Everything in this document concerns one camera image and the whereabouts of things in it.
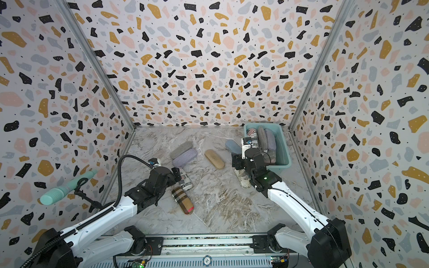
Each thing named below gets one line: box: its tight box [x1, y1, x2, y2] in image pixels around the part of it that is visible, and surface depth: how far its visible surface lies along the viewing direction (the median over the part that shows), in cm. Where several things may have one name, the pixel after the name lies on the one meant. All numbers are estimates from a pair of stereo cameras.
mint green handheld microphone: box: [40, 169, 99, 206], surface depth 56 cm
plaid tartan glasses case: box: [171, 186, 195, 215], surface depth 86 cm
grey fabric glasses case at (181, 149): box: [169, 141, 194, 160], surface depth 108 cm
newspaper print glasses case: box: [176, 166, 194, 191], surface depth 92 cm
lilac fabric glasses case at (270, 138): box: [264, 127, 277, 151], surface depth 97 cm
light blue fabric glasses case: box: [225, 139, 242, 155], surface depth 113 cm
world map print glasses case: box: [233, 168, 251, 189], surface depth 94 cm
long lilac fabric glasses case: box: [172, 148, 198, 168], surface depth 104 cm
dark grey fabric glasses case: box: [257, 125, 268, 151], surface depth 94 cm
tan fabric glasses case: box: [204, 149, 226, 170], surface depth 103 cm
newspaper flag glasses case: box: [246, 127, 259, 148], surface depth 101 cm
